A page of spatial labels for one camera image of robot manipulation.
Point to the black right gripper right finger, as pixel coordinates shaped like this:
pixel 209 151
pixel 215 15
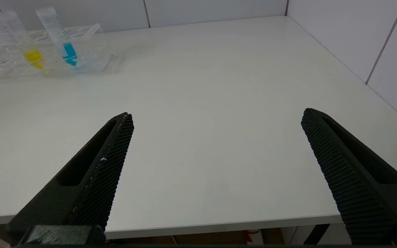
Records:
pixel 357 186

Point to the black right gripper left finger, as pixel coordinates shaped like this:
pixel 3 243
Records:
pixel 91 182

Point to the test tube with blue pigment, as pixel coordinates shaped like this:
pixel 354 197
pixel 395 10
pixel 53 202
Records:
pixel 69 53

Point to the clear plastic test tube rack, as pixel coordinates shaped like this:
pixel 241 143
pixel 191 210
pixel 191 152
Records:
pixel 90 48

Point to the test tube with yellow pigment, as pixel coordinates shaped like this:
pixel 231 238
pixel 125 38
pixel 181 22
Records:
pixel 33 57

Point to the black table leg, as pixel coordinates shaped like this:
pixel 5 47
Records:
pixel 315 234

